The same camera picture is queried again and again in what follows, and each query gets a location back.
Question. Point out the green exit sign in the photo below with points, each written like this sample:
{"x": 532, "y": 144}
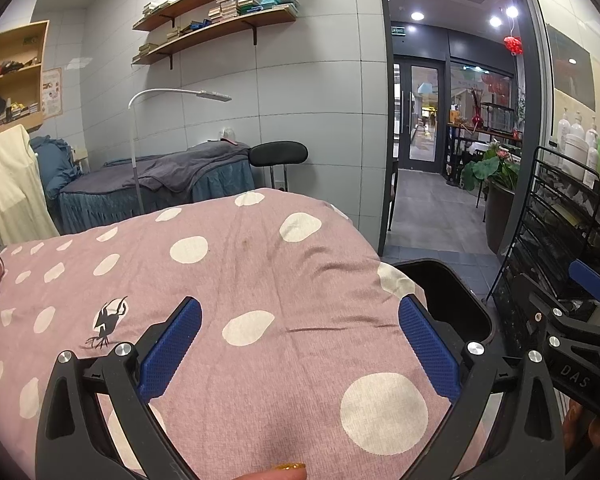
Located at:
{"x": 399, "y": 31}

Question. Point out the pink polka dot blanket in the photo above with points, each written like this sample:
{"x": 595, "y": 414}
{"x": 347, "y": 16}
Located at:
{"x": 280, "y": 270}

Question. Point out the grey bed blanket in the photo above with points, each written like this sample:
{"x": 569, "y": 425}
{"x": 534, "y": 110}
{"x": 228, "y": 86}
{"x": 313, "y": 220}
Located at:
{"x": 180, "y": 170}

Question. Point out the red hanging ornament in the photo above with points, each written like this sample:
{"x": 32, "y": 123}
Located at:
{"x": 514, "y": 45}

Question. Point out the cream robe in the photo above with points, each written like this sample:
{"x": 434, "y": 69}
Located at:
{"x": 10, "y": 185}

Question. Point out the blue duvet pile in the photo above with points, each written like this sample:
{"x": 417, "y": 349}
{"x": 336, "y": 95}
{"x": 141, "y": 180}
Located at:
{"x": 55, "y": 160}

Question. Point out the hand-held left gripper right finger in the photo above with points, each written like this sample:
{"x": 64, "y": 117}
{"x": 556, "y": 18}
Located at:
{"x": 425, "y": 350}

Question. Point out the blue skirted massage bed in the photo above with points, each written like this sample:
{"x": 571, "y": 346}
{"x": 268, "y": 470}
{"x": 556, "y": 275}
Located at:
{"x": 105, "y": 205}

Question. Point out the white floor lamp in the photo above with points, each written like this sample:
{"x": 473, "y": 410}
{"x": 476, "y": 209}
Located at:
{"x": 180, "y": 91}

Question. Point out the wall shelves with boxes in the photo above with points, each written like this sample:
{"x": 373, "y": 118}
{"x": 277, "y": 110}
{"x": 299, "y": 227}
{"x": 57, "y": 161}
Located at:
{"x": 230, "y": 2}

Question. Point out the round ceiling spotlight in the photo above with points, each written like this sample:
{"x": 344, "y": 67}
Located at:
{"x": 495, "y": 21}
{"x": 511, "y": 11}
{"x": 417, "y": 15}

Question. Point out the person's left hand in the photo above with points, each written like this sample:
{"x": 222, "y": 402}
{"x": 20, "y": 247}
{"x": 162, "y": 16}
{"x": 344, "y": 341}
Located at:
{"x": 280, "y": 474}

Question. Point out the black padded stool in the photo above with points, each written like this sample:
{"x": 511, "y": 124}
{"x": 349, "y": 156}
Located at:
{"x": 280, "y": 152}

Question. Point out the black plastic bin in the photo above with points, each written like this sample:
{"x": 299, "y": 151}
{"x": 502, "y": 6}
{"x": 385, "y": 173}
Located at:
{"x": 460, "y": 300}

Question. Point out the wooden shelf cabinet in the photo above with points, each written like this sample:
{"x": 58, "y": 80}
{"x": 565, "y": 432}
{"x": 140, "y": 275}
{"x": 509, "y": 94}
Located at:
{"x": 10, "y": 45}

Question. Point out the red vase with sticks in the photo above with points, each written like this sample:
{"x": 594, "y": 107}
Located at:
{"x": 476, "y": 120}

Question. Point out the row of toiletry bottles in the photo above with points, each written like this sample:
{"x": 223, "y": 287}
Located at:
{"x": 575, "y": 150}

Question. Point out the potted green plant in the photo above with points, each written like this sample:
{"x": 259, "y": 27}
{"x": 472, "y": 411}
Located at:
{"x": 490, "y": 170}

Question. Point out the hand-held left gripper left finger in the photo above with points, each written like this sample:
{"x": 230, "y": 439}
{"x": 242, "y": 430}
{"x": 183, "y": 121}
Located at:
{"x": 172, "y": 350}

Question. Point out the person's right hand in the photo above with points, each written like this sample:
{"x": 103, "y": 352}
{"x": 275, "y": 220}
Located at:
{"x": 585, "y": 430}

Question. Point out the wall poster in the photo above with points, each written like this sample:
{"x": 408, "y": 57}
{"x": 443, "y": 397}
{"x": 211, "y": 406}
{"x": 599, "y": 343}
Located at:
{"x": 52, "y": 92}

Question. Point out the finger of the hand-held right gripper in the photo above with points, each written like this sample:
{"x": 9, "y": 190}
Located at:
{"x": 542, "y": 327}
{"x": 587, "y": 277}

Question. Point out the black console table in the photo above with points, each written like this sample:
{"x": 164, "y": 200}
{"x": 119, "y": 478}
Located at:
{"x": 460, "y": 140}

